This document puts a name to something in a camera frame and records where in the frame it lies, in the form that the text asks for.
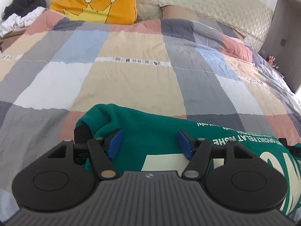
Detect white clothes pile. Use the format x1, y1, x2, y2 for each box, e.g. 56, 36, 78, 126
1, 7, 48, 37

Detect green printed sweatshirt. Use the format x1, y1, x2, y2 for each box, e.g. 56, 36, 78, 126
74, 104, 300, 214

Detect wooden nightstand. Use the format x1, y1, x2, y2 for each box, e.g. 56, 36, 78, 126
0, 27, 27, 53

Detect patchwork plaid duvet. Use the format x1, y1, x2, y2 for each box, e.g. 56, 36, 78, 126
0, 10, 301, 193

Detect dark niche wall socket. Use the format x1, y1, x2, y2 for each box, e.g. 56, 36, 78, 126
280, 38, 286, 47

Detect orange crown pillow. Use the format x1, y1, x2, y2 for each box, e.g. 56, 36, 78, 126
49, 0, 137, 25

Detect cream quilted headboard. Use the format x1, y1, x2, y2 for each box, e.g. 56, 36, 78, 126
136, 0, 273, 52

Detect red cosmetic bottles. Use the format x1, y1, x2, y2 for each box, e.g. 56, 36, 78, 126
267, 55, 279, 69

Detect black clothes pile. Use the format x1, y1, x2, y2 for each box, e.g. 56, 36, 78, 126
2, 0, 47, 20

